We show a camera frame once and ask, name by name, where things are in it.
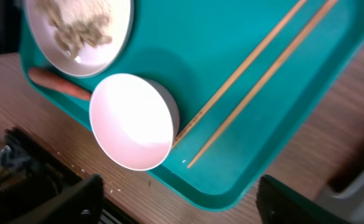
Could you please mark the orange carrot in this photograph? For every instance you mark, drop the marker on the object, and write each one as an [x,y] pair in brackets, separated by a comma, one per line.
[54,82]

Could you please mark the pink-white bowl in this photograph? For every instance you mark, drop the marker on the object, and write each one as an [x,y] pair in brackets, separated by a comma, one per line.
[134,120]

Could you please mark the grey dish rack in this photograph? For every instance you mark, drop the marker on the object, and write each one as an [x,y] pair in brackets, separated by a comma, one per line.
[348,204]

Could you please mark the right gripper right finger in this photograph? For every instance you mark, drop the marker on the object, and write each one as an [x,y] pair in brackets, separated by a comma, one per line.
[279,204]

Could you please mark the teal serving tray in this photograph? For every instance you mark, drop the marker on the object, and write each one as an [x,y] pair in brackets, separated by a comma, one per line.
[192,47]

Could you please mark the peanut shells pile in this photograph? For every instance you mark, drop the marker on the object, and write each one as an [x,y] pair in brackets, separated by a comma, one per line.
[79,23]

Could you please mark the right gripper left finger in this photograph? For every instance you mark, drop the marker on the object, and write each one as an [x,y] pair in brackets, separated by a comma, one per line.
[80,203]

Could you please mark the white round plate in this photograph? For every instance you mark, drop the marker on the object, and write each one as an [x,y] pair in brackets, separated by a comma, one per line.
[90,61]

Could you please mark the black plastic bin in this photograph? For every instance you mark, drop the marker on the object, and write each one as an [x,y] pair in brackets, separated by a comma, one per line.
[10,25]

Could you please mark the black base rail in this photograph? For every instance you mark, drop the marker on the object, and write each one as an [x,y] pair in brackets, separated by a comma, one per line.
[30,176]

